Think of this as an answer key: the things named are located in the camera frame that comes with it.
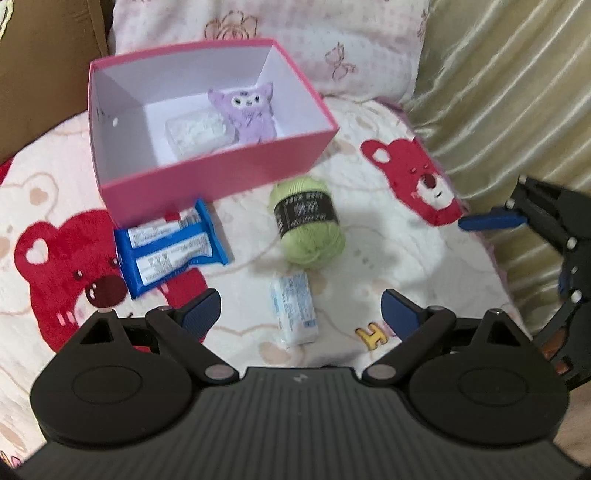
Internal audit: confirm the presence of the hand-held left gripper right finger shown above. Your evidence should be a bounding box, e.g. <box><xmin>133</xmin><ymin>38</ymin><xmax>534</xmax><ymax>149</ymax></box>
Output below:
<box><xmin>361</xmin><ymin>288</ymin><xmax>534</xmax><ymax>385</ymax></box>

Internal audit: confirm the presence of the brown cushion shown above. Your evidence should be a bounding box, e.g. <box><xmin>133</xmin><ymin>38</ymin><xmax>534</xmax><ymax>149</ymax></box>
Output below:
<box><xmin>0</xmin><ymin>0</ymin><xmax>110</xmax><ymax>163</ymax></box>

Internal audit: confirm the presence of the pink cardboard box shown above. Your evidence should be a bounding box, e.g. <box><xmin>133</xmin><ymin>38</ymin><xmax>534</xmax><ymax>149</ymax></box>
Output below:
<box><xmin>88</xmin><ymin>38</ymin><xmax>341</xmax><ymax>230</ymax></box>

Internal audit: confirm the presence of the white tissue packet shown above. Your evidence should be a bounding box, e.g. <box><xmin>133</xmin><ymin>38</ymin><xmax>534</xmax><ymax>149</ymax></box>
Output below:
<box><xmin>270</xmin><ymin>271</ymin><xmax>321</xmax><ymax>350</ymax></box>

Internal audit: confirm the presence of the green yarn ball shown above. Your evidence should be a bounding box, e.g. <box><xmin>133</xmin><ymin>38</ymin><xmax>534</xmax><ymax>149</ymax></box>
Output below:
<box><xmin>270</xmin><ymin>177</ymin><xmax>346</xmax><ymax>268</ymax></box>

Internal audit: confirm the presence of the purple plush toy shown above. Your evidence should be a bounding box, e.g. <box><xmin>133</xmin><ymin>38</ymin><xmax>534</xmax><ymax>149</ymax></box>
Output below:
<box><xmin>207</xmin><ymin>82</ymin><xmax>278</xmax><ymax>145</ymax></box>

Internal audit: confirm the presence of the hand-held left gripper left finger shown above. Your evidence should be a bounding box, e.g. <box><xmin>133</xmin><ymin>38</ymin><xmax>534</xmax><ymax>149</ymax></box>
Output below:
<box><xmin>74</xmin><ymin>288</ymin><xmax>234</xmax><ymax>385</ymax></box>

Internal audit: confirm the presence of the clear plastic container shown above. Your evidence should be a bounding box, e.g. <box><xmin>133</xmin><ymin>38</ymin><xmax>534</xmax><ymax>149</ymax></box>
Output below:
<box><xmin>165</xmin><ymin>108</ymin><xmax>233</xmax><ymax>159</ymax></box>

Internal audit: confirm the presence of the gold striped fabric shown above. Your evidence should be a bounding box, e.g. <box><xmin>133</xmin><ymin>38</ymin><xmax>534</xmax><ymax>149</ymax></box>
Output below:
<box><xmin>405</xmin><ymin>0</ymin><xmax>591</xmax><ymax>334</ymax></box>

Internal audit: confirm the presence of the blue cookie packet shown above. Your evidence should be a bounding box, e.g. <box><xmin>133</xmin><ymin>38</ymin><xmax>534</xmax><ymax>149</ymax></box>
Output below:
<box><xmin>114</xmin><ymin>199</ymin><xmax>230</xmax><ymax>300</ymax></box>

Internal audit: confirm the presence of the pink checkered pillow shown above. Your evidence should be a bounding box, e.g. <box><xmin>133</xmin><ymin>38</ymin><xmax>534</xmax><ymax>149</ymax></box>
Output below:
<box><xmin>110</xmin><ymin>0</ymin><xmax>431</xmax><ymax>100</ymax></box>

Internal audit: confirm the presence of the red bear printed blanket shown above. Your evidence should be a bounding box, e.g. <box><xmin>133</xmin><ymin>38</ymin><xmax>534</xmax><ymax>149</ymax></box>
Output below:
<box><xmin>0</xmin><ymin>95</ymin><xmax>542</xmax><ymax>464</ymax></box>

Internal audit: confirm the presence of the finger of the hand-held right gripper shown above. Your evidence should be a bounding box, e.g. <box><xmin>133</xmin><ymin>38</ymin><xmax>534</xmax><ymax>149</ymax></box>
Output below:
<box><xmin>534</xmin><ymin>251</ymin><xmax>591</xmax><ymax>392</ymax></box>
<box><xmin>458</xmin><ymin>175</ymin><xmax>591</xmax><ymax>254</ymax></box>

